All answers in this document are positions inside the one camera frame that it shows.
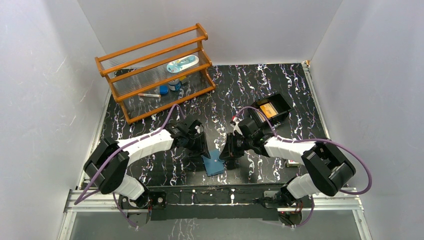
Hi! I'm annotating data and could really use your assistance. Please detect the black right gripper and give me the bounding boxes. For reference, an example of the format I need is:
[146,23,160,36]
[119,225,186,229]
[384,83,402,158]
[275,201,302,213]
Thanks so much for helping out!
[219,132,253,159]

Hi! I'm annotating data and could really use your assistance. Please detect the blue card holder wallet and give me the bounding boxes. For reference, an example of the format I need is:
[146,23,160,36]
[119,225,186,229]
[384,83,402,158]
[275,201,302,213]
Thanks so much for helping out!
[201,149,225,177]

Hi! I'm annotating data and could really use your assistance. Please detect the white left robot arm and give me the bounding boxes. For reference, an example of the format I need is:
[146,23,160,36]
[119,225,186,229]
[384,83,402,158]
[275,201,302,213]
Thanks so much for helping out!
[83,118,211,208]

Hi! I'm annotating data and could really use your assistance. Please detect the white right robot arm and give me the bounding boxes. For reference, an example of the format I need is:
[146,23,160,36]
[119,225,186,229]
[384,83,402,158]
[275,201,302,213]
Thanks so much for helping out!
[219,118,356,208]

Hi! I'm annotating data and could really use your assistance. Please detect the orange card in tray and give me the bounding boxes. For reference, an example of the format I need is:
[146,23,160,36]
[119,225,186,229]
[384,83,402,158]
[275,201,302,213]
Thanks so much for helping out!
[260,102,278,119]

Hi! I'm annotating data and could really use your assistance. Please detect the black card tray box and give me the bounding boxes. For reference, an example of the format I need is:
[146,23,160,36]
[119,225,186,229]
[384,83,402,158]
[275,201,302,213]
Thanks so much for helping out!
[247,93,293,128]

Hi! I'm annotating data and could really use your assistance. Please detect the white red small box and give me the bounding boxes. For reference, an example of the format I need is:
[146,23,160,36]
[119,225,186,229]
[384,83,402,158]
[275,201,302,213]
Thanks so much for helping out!
[285,160,301,167]

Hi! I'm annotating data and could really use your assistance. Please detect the small blue lidded jar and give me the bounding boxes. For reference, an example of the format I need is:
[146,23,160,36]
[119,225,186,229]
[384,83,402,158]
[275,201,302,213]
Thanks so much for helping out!
[167,78,182,92]

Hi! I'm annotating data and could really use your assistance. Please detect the blue small box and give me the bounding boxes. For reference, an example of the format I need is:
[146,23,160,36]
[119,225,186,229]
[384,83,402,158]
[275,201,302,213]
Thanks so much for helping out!
[159,85,169,96]

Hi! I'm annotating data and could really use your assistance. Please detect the white orange marker pen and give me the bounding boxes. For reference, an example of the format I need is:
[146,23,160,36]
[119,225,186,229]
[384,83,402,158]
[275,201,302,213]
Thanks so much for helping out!
[137,93,161,98]

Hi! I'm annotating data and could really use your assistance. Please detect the orange wooden shelf rack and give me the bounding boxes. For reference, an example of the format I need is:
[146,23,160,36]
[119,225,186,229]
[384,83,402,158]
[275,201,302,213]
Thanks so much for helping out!
[94,23,216,124]

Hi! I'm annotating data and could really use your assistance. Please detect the white blue packaged item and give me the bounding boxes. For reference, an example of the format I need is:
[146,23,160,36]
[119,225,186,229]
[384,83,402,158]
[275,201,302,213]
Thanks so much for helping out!
[166,54,199,74]

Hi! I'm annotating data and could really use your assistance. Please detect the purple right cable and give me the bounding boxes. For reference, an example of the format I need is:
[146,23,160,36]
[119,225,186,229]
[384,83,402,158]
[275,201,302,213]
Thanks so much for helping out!
[231,105,373,196]

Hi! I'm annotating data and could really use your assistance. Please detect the purple cable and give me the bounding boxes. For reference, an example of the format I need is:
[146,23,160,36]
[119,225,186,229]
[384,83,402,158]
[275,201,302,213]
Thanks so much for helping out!
[73,103,186,206]
[231,105,373,196]

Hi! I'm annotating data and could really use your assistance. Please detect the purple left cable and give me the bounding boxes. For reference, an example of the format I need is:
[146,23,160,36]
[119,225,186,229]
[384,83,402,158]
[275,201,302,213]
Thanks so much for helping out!
[73,103,186,206]

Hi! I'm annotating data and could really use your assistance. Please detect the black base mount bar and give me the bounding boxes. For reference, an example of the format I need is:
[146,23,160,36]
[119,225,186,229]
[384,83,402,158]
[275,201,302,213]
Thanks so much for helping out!
[117,183,316,223]

